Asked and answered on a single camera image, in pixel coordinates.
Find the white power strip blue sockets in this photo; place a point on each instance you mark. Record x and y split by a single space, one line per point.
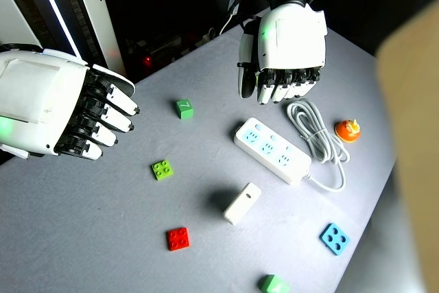
271 150

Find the red toy brick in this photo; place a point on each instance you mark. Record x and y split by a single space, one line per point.
178 239

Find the blue block with four holes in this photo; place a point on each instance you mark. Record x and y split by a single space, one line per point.
334 239

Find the tan blurred panel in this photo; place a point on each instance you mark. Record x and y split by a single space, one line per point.
415 135

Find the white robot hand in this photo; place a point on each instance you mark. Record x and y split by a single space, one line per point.
41 101
291 39

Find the white panel with light strip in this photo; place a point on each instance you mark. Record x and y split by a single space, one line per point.
103 32

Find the lime green toy brick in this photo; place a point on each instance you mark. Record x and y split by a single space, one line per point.
162 170

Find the green cube with number seven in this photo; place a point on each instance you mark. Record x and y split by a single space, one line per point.
185 110

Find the orange toy with yellow top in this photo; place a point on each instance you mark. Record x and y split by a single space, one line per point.
346 133

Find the white charger adapter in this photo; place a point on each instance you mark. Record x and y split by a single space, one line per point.
241 205

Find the grey table cloth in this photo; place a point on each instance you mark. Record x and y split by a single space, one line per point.
85 221

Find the green block with white mark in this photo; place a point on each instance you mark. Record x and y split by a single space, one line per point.
272 285

